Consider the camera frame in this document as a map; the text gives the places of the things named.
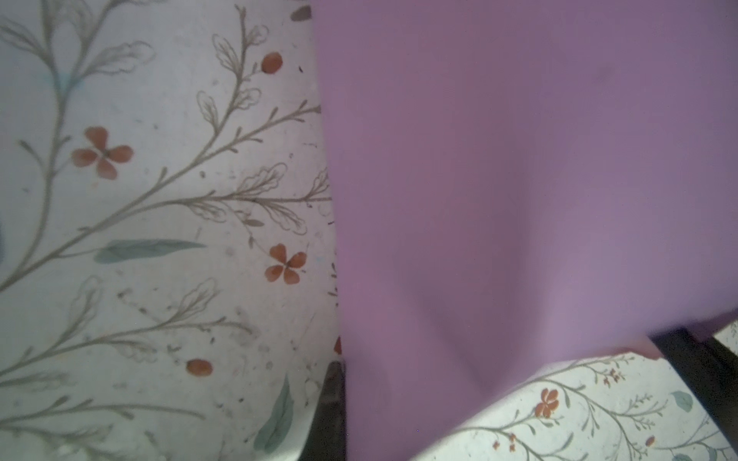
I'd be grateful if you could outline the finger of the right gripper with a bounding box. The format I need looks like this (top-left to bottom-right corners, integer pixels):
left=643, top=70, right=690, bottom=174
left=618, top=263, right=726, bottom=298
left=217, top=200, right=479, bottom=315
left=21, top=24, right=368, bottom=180
left=651, top=328, right=737, bottom=451

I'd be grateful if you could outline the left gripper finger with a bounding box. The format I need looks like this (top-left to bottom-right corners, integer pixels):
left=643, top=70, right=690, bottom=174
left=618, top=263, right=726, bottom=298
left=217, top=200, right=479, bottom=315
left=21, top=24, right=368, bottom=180
left=298, top=361, right=347, bottom=461

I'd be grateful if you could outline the pink wrapping paper sheet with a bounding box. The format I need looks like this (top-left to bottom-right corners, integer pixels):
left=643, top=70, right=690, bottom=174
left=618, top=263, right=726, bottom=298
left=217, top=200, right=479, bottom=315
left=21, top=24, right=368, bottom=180
left=311, top=1, right=737, bottom=460

